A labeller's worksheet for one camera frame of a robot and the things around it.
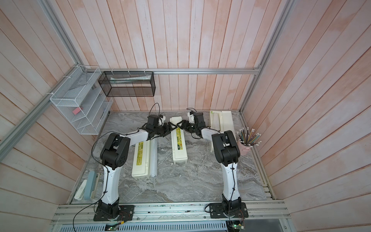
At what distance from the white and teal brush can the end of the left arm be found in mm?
412

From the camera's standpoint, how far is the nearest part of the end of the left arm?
2.78ft

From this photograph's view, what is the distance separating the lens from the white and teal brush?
78 cm
